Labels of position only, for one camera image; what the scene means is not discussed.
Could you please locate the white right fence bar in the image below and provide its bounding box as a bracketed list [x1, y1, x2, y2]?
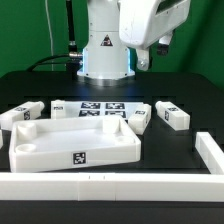
[195, 132, 224, 175]

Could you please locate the white desk top tray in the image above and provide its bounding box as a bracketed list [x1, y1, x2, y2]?
[9, 115, 141, 173]

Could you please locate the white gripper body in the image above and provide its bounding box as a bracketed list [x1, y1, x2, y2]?
[119, 0, 191, 49]

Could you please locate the white fence bar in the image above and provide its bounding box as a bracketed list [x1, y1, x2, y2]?
[195, 132, 224, 175]
[0, 173, 224, 202]

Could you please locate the white front fence bar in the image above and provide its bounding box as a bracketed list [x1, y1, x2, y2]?
[0, 173, 224, 202]

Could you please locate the black cable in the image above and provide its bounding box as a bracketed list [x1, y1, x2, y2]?
[26, 0, 84, 72]

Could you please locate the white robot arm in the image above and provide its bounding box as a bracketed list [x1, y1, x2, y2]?
[77, 0, 191, 86]

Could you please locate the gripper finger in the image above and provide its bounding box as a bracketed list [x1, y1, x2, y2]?
[136, 49, 150, 70]
[157, 32, 173, 56]

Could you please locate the white fiducial marker sheet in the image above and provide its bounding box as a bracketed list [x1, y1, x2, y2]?
[65, 101, 142, 119]

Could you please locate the white thin cable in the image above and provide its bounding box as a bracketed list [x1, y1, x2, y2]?
[44, 0, 55, 72]

